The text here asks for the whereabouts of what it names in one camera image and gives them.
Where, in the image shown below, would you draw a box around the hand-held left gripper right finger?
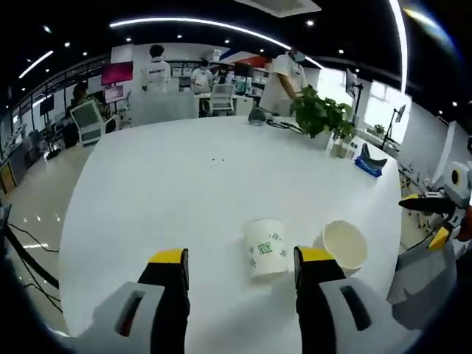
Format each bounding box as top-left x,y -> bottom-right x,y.
294,246 -> 426,354

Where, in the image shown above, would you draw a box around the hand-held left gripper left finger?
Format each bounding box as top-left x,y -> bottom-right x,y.
73,249 -> 191,354

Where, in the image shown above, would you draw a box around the nested white paper cups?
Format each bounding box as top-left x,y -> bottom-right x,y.
313,220 -> 369,277

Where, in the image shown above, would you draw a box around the white printed paper cup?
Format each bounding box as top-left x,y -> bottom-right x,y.
242,218 -> 289,284

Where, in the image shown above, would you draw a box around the grey mesh office chair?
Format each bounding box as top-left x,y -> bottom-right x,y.
386,235 -> 468,329

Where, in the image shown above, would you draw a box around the blue tray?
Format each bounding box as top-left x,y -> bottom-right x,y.
353,156 -> 385,179

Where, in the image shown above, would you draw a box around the white table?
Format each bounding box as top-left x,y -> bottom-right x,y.
58,116 -> 403,354

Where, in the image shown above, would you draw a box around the black monitor on stand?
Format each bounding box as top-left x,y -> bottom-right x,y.
345,68 -> 364,123

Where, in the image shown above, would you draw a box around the green potted plant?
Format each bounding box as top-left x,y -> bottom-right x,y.
289,84 -> 355,149

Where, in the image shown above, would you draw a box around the grey device on table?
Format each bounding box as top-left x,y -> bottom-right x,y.
247,108 -> 274,128

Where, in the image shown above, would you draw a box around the white office chair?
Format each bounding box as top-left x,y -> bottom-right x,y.
209,83 -> 237,117
69,101 -> 105,147

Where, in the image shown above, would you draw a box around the white partition panel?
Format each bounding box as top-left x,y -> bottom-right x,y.
131,90 -> 201,127

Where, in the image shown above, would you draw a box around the pink wall screen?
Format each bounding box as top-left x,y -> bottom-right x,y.
101,61 -> 134,86

